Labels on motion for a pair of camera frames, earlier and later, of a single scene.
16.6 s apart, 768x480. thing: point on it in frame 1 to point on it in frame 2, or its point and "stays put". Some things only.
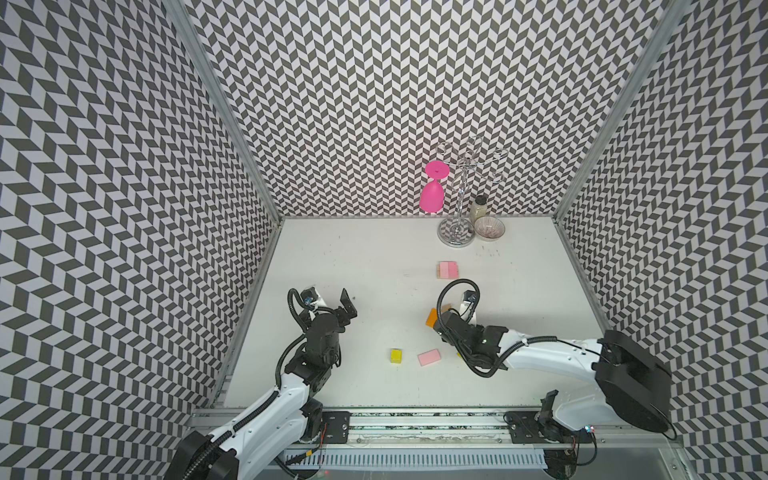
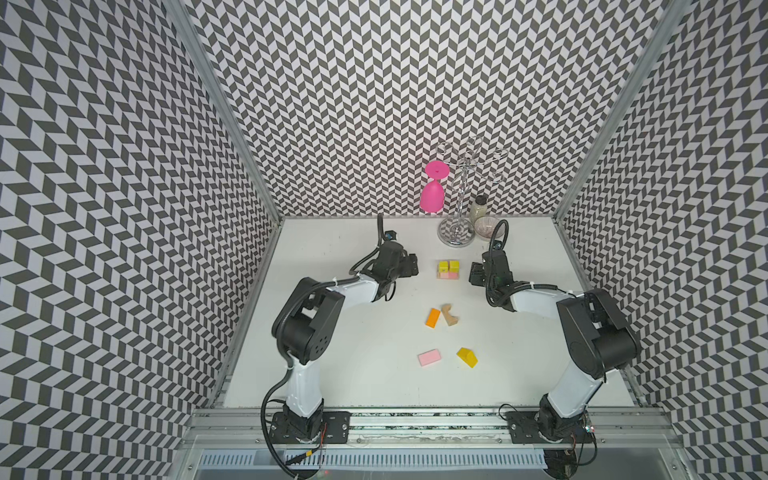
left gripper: (344, 318) to (411, 265)
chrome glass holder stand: (456, 231) stays put
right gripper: (454, 327) to (480, 273)
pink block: (429, 357) stays put
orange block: (432, 318) stays put
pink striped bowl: (489, 228) stays put
